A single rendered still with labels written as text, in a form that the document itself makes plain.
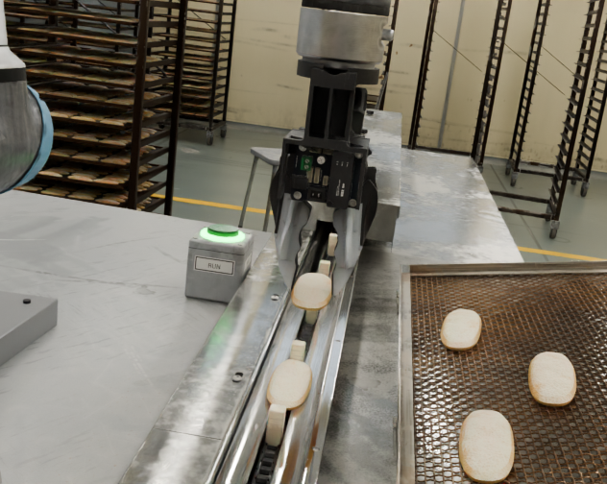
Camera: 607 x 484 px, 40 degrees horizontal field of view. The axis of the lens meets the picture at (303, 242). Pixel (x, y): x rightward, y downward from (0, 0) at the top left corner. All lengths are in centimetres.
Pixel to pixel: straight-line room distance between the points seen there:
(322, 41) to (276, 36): 714
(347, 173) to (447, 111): 712
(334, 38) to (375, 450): 35
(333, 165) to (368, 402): 25
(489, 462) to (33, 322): 50
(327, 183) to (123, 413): 27
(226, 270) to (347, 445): 35
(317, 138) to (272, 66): 717
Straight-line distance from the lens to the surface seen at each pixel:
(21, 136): 89
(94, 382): 81
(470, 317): 83
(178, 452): 63
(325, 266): 107
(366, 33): 70
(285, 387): 74
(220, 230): 102
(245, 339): 82
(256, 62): 787
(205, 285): 103
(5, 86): 88
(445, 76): 777
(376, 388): 86
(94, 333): 92
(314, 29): 70
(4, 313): 89
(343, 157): 69
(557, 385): 69
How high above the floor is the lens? 118
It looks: 16 degrees down
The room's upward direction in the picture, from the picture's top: 7 degrees clockwise
